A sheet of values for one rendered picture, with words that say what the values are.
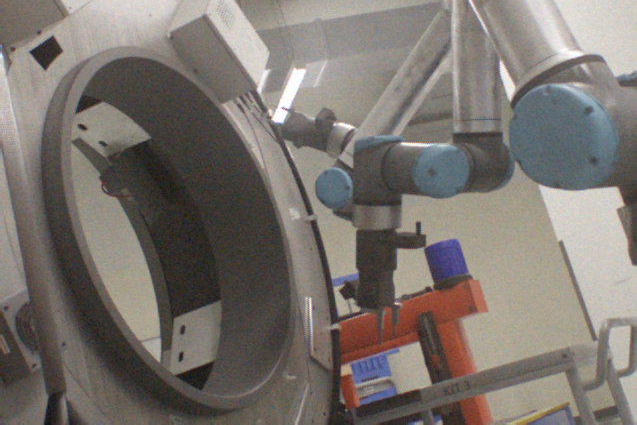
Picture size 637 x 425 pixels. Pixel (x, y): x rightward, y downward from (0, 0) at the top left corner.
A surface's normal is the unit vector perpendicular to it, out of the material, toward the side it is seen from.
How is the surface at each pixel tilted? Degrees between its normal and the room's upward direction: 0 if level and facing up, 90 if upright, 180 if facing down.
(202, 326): 63
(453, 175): 114
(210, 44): 137
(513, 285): 90
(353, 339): 90
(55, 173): 82
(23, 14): 125
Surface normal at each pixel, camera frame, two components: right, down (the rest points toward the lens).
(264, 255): -0.47, -0.23
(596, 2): 0.20, -0.32
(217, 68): -0.11, 0.60
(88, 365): 0.86, -0.35
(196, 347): -0.54, -0.52
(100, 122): 0.01, 0.78
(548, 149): -0.72, 0.10
